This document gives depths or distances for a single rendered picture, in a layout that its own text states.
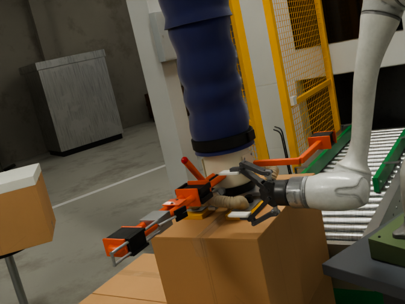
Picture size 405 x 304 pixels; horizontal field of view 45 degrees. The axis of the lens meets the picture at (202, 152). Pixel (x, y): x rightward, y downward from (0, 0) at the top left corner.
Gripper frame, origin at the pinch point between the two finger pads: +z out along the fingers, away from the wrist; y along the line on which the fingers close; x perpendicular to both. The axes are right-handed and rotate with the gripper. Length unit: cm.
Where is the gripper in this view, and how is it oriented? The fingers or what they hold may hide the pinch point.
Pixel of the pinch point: (228, 193)
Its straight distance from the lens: 149.9
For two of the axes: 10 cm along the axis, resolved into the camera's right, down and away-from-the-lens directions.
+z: -8.4, 0.7, 5.4
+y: 2.1, 9.5, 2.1
